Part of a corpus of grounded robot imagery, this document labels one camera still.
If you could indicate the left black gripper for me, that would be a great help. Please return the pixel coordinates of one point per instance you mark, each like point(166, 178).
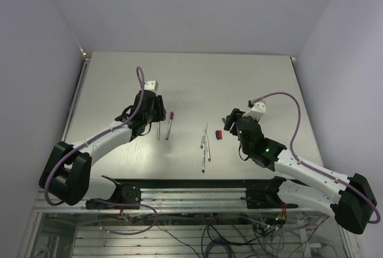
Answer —
point(161, 114)

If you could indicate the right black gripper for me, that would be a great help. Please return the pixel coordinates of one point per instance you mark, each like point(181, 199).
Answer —
point(232, 118)

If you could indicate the yellow marker pen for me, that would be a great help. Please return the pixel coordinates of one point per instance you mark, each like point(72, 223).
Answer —
point(158, 132)

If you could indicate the purple marker pen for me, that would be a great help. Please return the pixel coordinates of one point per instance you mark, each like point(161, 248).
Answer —
point(171, 116)

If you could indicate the green marker pen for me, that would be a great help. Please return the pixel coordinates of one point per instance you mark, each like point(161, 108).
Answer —
point(202, 142)

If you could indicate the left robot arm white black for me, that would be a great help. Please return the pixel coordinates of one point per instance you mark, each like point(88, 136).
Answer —
point(66, 176)

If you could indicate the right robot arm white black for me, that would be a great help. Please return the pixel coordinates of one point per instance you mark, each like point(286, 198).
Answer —
point(348, 199)

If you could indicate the red marker pen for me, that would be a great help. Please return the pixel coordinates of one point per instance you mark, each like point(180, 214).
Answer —
point(208, 153)

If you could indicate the black marker pen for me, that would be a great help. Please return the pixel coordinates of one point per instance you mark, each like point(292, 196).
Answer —
point(204, 156)

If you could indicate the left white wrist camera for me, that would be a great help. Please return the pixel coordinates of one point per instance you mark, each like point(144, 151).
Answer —
point(152, 85)

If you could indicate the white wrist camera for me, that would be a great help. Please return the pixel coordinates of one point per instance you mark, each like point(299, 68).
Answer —
point(256, 111)
point(152, 85)

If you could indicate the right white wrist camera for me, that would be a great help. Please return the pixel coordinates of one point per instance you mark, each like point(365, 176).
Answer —
point(256, 111)

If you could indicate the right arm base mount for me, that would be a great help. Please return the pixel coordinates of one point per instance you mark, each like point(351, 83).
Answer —
point(262, 194)

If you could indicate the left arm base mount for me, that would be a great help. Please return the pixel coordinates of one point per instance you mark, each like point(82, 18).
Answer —
point(107, 193)

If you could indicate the aluminium frame rail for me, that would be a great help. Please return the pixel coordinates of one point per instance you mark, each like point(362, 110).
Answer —
point(164, 201)

